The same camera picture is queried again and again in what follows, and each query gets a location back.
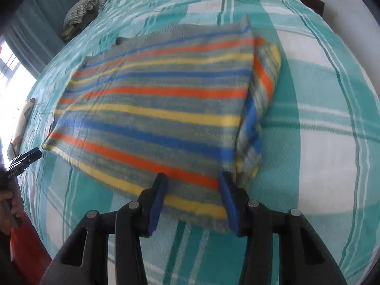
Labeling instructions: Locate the striped knit sweater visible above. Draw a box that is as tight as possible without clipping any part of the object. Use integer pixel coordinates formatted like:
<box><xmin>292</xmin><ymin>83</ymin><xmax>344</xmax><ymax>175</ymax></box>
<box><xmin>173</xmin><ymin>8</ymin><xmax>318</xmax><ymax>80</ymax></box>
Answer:
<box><xmin>42</xmin><ymin>17</ymin><xmax>281</xmax><ymax>232</ymax></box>

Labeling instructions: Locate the person left hand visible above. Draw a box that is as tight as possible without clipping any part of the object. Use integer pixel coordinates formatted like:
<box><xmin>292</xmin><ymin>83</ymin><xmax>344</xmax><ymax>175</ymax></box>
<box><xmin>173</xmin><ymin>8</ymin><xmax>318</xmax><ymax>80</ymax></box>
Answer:
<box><xmin>1</xmin><ymin>180</ymin><xmax>24</xmax><ymax>235</ymax></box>

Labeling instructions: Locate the patterned cream pillow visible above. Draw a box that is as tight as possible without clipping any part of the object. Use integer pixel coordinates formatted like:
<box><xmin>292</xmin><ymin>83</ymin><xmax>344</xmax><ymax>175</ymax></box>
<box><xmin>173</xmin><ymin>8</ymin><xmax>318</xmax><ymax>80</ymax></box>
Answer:
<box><xmin>7</xmin><ymin>99</ymin><xmax>35</xmax><ymax>160</ymax></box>

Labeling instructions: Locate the teal plaid bedspread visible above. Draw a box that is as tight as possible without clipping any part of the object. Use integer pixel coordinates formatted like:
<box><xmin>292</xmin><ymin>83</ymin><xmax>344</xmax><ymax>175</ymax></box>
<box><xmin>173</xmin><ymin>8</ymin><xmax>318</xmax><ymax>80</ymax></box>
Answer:
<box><xmin>19</xmin><ymin>0</ymin><xmax>379</xmax><ymax>284</ymax></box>

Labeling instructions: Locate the blue curtain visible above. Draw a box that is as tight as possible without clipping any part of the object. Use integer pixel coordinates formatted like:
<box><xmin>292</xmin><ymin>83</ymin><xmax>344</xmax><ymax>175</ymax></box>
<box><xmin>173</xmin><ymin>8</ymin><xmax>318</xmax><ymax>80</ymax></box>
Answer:
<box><xmin>2</xmin><ymin>0</ymin><xmax>79</xmax><ymax>78</ymax></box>

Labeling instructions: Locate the folded checkered blanket pile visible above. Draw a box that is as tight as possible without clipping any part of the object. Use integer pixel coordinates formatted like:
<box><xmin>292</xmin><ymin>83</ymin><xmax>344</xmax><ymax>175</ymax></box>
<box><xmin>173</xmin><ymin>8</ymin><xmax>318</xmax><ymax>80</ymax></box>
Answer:
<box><xmin>61</xmin><ymin>0</ymin><xmax>99</xmax><ymax>43</ymax></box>

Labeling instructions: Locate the dark bedside table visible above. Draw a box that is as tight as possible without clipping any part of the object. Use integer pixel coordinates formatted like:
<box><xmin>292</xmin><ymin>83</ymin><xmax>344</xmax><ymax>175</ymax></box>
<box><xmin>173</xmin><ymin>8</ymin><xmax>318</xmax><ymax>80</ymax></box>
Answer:
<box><xmin>300</xmin><ymin>0</ymin><xmax>325</xmax><ymax>17</ymax></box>

